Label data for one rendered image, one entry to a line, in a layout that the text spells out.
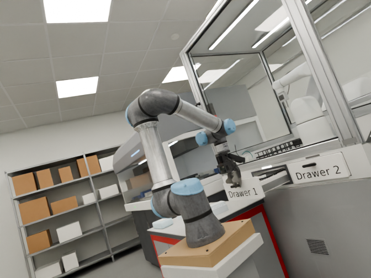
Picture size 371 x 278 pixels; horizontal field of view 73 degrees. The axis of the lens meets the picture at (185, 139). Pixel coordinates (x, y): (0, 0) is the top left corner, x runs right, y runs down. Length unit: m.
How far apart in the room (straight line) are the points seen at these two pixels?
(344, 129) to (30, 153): 5.09
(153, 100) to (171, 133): 1.19
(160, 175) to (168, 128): 1.19
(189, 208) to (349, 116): 0.78
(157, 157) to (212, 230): 0.37
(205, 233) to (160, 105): 0.52
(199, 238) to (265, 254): 0.80
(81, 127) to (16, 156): 1.25
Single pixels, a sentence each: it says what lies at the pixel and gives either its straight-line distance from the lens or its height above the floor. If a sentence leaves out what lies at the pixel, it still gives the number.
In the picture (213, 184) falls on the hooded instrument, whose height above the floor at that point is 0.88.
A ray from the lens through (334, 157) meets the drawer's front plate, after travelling 1.33.
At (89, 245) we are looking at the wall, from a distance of 5.40.
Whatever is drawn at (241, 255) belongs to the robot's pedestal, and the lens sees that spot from 0.94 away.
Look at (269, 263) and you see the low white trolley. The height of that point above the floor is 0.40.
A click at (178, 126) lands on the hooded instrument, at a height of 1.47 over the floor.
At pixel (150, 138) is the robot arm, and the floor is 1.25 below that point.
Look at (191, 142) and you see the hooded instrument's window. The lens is 2.29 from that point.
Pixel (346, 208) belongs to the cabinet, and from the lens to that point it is 1.41.
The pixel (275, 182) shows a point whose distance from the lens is 1.45.
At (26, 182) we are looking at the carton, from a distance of 4.99.
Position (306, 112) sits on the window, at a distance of 1.39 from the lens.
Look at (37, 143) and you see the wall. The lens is 5.55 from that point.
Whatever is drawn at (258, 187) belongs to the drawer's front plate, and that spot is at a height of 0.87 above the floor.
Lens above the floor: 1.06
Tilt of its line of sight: 7 degrees up
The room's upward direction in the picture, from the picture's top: 19 degrees counter-clockwise
